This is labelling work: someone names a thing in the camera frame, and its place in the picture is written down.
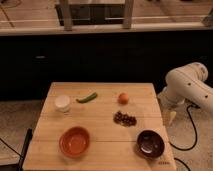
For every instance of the red bowl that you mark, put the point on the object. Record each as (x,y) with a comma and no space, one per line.
(74,142)

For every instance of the right wooden post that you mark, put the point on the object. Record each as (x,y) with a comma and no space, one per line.
(128,10)

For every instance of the left wooden post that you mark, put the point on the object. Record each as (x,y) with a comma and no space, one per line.
(64,4)

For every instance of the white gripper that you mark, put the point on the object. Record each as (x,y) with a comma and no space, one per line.
(168,103)

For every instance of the dark purple bowl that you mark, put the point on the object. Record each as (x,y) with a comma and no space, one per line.
(150,144)

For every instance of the orange fruit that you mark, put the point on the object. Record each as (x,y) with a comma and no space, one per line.
(123,98)

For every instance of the white cup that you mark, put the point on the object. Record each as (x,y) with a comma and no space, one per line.
(62,103)

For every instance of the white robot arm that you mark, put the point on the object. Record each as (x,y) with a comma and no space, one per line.
(185,83)

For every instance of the dark grape bunch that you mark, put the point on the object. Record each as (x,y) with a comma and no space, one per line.
(124,119)

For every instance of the green pepper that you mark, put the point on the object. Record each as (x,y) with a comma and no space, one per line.
(88,98)

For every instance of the wooden post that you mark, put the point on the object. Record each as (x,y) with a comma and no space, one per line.
(64,4)
(128,10)

